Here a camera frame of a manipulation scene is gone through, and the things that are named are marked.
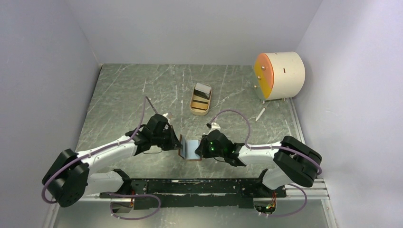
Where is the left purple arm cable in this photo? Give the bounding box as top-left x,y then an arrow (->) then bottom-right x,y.
41,96 -> 158,204

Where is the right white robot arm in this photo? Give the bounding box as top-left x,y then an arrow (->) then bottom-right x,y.
193,130 -> 322,197

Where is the brown leather card holder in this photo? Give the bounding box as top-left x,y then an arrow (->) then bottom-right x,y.
178,135 -> 202,162

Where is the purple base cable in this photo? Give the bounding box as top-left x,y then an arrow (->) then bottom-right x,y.
104,192 -> 162,221
258,183 -> 308,219

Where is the stack of white cards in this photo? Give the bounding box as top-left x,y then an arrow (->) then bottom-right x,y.
195,83 -> 212,94

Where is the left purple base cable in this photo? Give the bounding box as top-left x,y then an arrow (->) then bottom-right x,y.
104,192 -> 162,221

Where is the beige oval card tray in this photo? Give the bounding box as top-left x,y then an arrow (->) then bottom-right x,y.
190,86 -> 212,116

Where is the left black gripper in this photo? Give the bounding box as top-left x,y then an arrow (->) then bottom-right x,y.
152,125 -> 183,151

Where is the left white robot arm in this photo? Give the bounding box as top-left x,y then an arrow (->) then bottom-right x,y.
41,114 -> 182,208

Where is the cream cylindrical cabinet orange door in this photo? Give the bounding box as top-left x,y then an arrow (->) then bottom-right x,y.
253,52 -> 306,101

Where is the white pen on table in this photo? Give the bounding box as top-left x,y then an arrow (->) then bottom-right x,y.
255,107 -> 266,122

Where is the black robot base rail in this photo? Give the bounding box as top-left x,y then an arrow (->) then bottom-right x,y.
117,175 -> 286,209

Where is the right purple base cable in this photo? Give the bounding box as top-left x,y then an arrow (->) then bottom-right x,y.
258,183 -> 308,219

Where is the black card divider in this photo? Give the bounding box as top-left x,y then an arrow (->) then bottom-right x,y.
193,90 -> 210,100

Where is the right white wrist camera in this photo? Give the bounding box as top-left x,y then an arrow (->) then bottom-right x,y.
206,122 -> 221,132

